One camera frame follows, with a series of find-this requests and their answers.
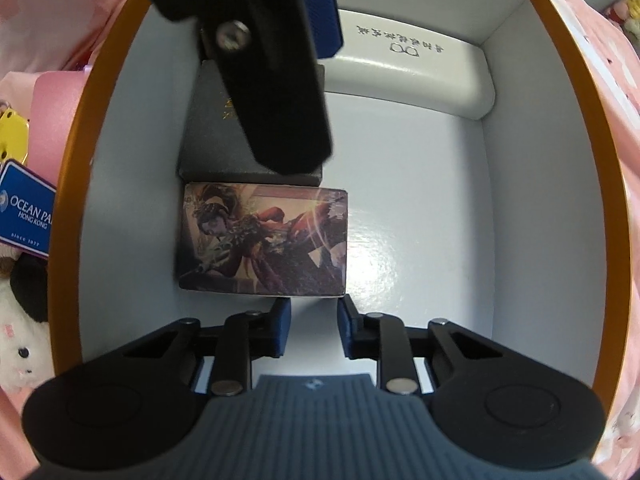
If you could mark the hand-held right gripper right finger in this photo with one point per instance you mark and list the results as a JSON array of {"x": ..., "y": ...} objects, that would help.
[{"x": 346, "y": 327}]

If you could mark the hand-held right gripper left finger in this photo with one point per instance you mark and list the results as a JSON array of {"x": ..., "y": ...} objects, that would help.
[{"x": 280, "y": 327}]

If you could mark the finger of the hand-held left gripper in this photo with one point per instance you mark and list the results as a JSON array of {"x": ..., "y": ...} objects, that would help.
[{"x": 280, "y": 85}]

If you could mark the dark grey small box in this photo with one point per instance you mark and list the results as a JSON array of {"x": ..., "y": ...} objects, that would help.
[{"x": 210, "y": 135}]

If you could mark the illustrated card pack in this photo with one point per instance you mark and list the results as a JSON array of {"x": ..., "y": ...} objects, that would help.
[{"x": 265, "y": 240}]

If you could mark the white glasses case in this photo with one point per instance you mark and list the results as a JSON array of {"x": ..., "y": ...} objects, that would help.
[{"x": 425, "y": 80}]

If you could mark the orange cardboard box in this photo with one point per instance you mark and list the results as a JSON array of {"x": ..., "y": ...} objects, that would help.
[{"x": 450, "y": 210}]

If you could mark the pink card wallet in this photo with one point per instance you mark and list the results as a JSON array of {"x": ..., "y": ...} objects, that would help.
[{"x": 55, "y": 110}]

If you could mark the white plush toy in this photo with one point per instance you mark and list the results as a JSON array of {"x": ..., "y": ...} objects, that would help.
[{"x": 20, "y": 340}]

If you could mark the pink cloud print blanket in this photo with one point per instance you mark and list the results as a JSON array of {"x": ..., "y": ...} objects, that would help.
[{"x": 615, "y": 110}]

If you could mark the clear tube of plush toys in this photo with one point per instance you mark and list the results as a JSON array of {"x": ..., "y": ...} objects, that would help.
[{"x": 625, "y": 10}]

